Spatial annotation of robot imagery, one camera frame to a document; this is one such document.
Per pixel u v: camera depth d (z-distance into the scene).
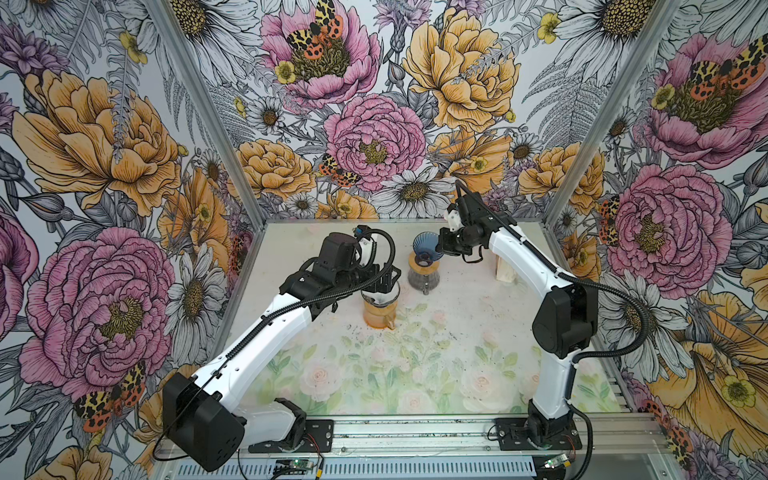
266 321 0.47
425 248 0.91
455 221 0.83
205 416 0.38
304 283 0.54
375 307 0.86
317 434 0.74
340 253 0.56
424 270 0.94
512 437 0.74
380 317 0.89
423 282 0.97
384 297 0.86
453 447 0.74
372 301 0.81
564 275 0.53
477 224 0.67
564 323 0.51
